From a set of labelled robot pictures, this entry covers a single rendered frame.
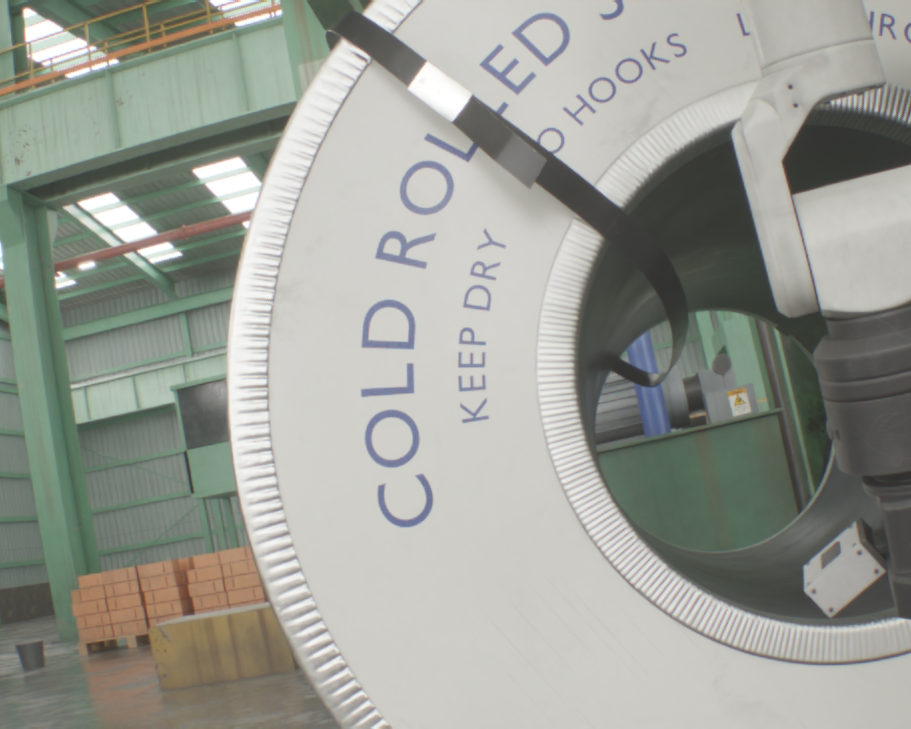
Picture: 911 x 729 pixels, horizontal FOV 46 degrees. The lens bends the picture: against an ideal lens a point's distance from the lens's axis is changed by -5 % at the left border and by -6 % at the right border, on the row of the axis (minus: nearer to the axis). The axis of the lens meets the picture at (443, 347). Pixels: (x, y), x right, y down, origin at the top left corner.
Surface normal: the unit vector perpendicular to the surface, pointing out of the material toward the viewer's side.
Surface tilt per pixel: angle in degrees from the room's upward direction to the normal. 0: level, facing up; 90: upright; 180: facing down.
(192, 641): 90
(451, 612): 90
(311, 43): 90
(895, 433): 103
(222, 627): 90
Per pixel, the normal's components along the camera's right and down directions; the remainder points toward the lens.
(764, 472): -0.14, -0.12
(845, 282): -0.29, 0.15
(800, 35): -0.47, 0.19
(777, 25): -0.73, 0.25
